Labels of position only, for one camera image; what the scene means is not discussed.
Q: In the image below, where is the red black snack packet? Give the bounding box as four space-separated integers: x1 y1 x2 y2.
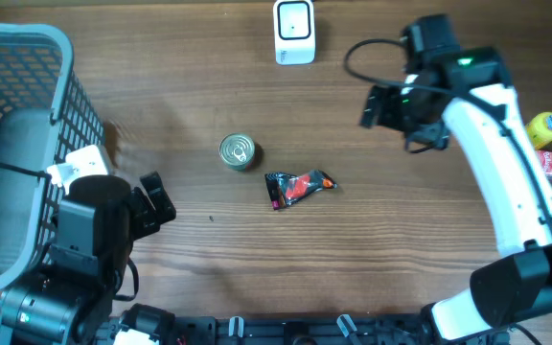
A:
264 170 337 210

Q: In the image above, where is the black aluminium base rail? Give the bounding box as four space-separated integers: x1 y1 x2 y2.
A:
82 302 511 345

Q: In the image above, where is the yellow candy jar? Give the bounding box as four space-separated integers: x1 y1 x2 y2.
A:
525 112 552 150

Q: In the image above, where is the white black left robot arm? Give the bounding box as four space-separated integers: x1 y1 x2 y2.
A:
0 172 176 344

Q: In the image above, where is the white barcode scanner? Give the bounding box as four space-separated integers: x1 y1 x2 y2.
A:
272 0 316 65

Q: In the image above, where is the tin can with pull tab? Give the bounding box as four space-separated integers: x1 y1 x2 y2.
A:
218 133 256 171

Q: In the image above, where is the grey plastic mesh basket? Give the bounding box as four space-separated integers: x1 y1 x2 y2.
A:
0 23 104 290

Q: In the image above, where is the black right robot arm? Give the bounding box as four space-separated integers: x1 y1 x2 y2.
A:
360 14 552 344

